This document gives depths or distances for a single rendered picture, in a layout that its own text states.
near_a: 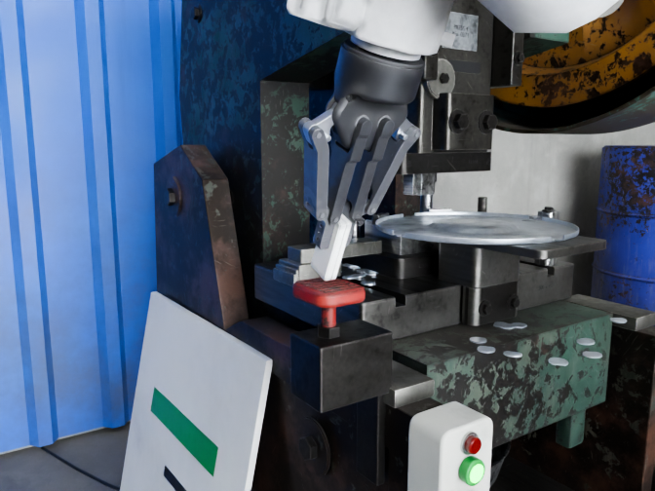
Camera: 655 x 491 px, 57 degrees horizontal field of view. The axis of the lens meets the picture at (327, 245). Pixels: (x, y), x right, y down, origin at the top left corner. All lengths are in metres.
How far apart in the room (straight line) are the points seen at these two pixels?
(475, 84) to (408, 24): 0.48
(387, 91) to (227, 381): 0.63
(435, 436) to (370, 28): 0.39
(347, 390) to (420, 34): 0.36
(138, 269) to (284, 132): 1.04
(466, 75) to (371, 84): 0.45
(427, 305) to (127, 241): 1.27
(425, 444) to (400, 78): 0.36
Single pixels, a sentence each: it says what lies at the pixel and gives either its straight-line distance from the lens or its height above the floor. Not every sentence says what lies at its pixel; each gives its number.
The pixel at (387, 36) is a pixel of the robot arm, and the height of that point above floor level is 0.99.
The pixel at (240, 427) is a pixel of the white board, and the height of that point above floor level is 0.47.
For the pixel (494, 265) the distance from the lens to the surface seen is 0.88.
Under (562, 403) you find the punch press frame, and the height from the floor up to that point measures 0.52.
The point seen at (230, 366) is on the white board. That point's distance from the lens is 1.01.
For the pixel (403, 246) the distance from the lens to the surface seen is 0.93.
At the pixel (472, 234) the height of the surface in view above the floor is 0.78.
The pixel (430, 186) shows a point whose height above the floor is 0.84.
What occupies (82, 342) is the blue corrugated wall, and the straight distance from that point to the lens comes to 1.99.
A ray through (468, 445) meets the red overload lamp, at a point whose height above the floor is 0.61.
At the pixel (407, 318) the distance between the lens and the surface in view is 0.83.
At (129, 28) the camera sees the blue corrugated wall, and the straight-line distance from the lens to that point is 1.97.
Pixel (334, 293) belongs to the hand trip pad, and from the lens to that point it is 0.60.
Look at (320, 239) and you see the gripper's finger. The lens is 0.60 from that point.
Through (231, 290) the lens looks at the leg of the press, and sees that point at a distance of 1.07.
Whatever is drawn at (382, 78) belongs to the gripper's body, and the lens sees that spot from 0.52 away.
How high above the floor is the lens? 0.91
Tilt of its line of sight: 10 degrees down
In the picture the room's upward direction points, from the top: straight up
